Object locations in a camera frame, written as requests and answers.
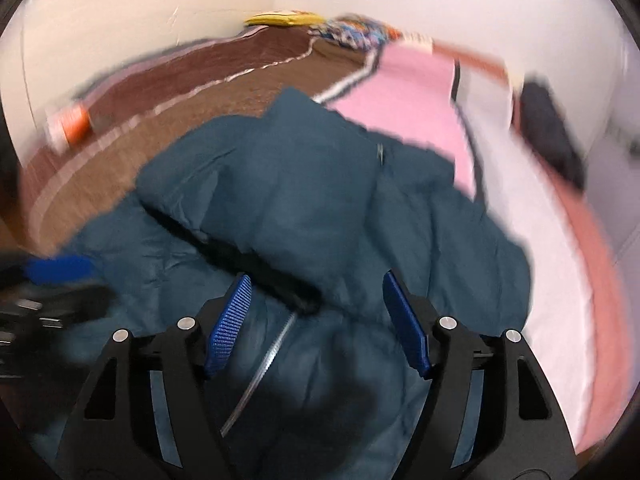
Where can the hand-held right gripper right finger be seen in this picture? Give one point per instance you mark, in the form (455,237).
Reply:
(402,317)

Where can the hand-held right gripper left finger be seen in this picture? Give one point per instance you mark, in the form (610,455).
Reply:
(232,317)

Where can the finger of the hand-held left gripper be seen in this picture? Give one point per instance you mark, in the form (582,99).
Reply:
(60,267)

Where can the teal padded jacket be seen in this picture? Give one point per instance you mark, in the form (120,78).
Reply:
(300,185)

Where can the orange and white packet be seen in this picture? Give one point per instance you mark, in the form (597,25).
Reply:
(70,125)

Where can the salmon bed sheet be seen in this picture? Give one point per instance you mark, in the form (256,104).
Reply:
(600,280)

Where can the striped brown pink white blanket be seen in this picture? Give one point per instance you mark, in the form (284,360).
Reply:
(200,105)

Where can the dark cloth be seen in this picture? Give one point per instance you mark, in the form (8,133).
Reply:
(547,125)

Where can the cream bed headboard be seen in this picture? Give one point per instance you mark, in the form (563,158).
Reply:
(100,25)

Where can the colourful printed pillow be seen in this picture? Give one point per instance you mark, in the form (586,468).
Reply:
(355,32)

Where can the yellow pillow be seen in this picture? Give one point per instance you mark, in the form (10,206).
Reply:
(280,17)

